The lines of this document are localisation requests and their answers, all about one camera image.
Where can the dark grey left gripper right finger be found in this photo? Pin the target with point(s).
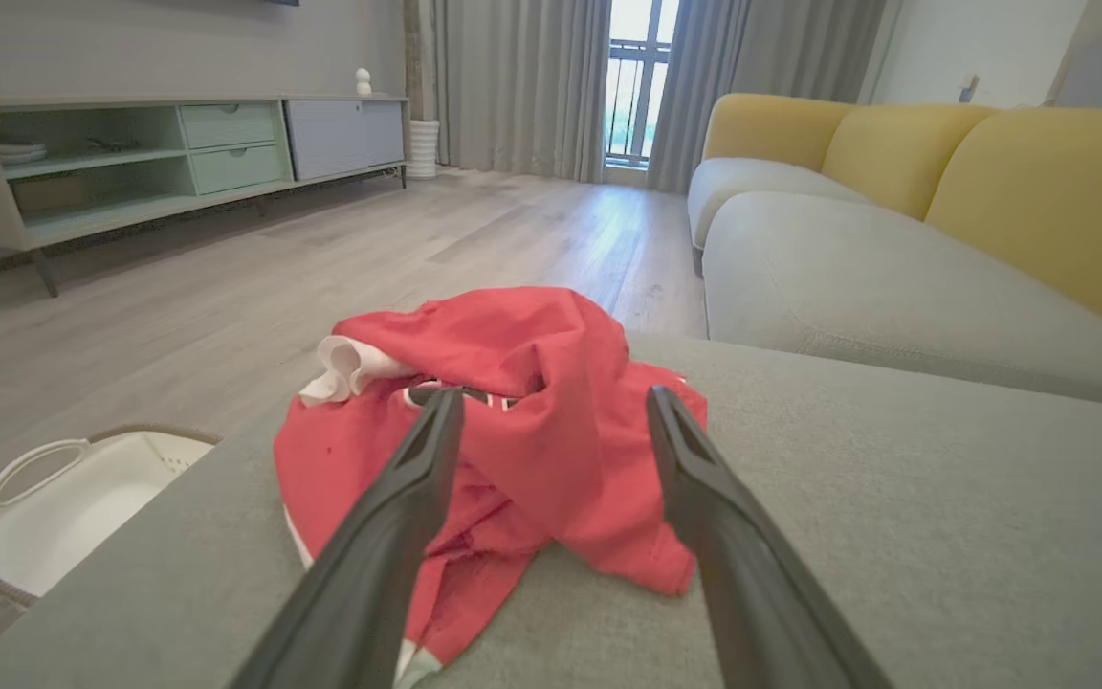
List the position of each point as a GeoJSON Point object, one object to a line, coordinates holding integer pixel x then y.
{"type": "Point", "coordinates": [752, 574]}

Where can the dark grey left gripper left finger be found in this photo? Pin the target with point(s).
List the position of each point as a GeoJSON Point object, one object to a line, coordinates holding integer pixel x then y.
{"type": "Point", "coordinates": [374, 555]}

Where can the red basketball shorts white hem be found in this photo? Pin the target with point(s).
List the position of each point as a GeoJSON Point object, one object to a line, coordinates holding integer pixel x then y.
{"type": "Point", "coordinates": [341, 478]}

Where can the red white basketball jersey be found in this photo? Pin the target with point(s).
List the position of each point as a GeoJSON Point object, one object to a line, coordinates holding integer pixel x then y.
{"type": "Point", "coordinates": [551, 335]}

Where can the grey and yellow sofa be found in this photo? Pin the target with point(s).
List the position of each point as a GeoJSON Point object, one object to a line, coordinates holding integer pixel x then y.
{"type": "Point", "coordinates": [895, 498]}

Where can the white laundry basket grey rim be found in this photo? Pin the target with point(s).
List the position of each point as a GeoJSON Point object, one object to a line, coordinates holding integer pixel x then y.
{"type": "Point", "coordinates": [63, 517]}

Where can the large green cabinet drawer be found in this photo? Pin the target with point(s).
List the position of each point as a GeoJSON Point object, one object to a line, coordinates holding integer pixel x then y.
{"type": "Point", "coordinates": [240, 169]}

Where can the white ribbed floor pot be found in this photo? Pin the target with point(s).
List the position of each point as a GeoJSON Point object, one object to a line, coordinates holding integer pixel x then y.
{"type": "Point", "coordinates": [423, 148]}

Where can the grey cabinet sliding door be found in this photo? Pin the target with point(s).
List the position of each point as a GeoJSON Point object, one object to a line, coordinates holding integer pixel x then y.
{"type": "Point", "coordinates": [345, 137]}

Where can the small green cabinet drawer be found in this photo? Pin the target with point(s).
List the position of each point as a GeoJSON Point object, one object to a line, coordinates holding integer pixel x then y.
{"type": "Point", "coordinates": [226, 124]}

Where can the small white figurine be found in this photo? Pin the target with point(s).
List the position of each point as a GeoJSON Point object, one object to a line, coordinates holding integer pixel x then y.
{"type": "Point", "coordinates": [363, 82]}

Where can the brown box in cabinet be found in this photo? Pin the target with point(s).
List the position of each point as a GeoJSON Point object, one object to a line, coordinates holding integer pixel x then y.
{"type": "Point", "coordinates": [49, 193]}

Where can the small dark shelf item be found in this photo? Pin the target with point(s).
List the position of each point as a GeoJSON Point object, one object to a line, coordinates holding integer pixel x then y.
{"type": "Point", "coordinates": [113, 144]}

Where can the grey curtain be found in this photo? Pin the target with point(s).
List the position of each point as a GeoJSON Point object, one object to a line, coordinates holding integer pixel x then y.
{"type": "Point", "coordinates": [752, 57]}
{"type": "Point", "coordinates": [522, 86]}

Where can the brown rough trunk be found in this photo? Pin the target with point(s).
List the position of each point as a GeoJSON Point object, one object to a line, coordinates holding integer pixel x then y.
{"type": "Point", "coordinates": [415, 57]}

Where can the glass balcony door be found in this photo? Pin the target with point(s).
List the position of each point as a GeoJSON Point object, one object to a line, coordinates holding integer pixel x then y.
{"type": "Point", "coordinates": [642, 86]}

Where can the stack of white plates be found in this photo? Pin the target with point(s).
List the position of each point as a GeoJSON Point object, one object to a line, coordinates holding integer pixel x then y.
{"type": "Point", "coordinates": [20, 153]}

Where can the small wall socket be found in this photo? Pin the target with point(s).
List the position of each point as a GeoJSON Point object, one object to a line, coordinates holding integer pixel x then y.
{"type": "Point", "coordinates": [968, 89]}

